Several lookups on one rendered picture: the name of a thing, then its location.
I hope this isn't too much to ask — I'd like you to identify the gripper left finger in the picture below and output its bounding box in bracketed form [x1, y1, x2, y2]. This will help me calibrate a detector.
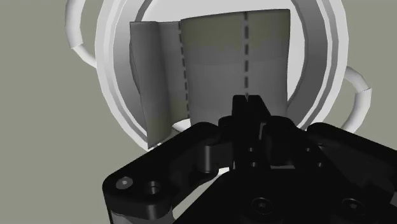
[102, 94, 249, 224]

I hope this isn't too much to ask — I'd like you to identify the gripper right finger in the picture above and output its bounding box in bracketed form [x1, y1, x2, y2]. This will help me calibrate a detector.
[247, 94, 397, 199]

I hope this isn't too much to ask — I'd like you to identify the grey folded cloth, dashed stitching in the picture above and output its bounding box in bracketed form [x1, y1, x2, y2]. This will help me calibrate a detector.
[129, 8, 291, 149]

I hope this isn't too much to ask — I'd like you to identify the white round two-handled dish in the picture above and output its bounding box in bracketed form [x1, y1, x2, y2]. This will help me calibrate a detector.
[64, 0, 372, 153]

